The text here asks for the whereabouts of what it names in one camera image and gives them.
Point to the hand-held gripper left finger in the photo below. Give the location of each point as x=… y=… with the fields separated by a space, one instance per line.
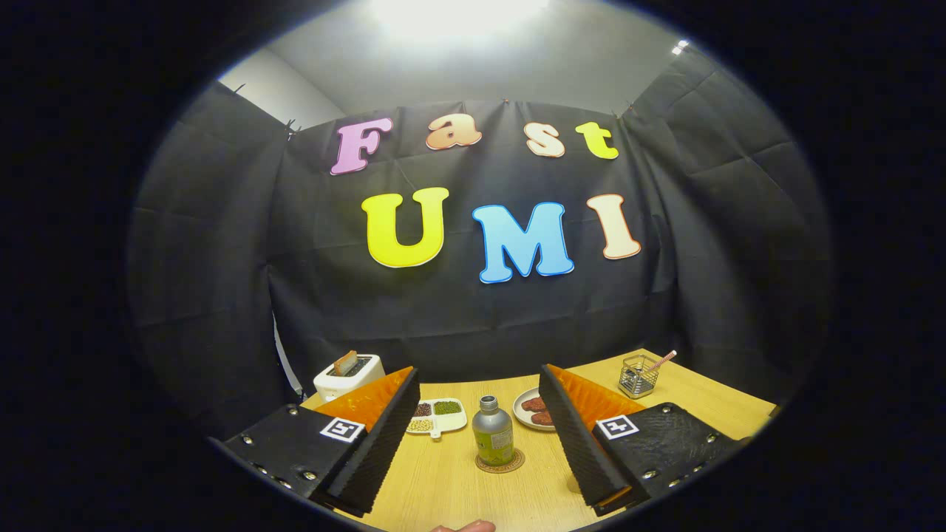
x=369 y=458

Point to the wooden table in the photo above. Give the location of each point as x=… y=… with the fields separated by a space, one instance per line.
x=443 y=488

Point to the pink striped straw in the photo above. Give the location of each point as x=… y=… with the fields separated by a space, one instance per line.
x=663 y=360

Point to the round wooden coaster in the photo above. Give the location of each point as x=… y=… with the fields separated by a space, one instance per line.
x=517 y=464

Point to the brown sausage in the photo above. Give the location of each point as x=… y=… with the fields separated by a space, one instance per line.
x=533 y=404
x=543 y=419

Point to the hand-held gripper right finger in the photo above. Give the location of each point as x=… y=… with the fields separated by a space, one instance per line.
x=580 y=454

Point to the white toaster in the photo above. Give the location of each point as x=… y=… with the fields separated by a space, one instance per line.
x=336 y=386

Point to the silver juice bottle green label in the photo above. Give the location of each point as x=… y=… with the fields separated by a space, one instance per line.
x=493 y=432

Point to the small ceiling spot light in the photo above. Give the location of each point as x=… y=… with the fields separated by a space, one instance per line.
x=680 y=47

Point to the white divided dish with beans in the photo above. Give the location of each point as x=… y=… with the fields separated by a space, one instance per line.
x=436 y=418

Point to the white oval plate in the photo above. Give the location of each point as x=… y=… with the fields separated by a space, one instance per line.
x=519 y=417

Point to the toast slice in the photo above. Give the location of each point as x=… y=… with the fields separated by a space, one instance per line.
x=344 y=363

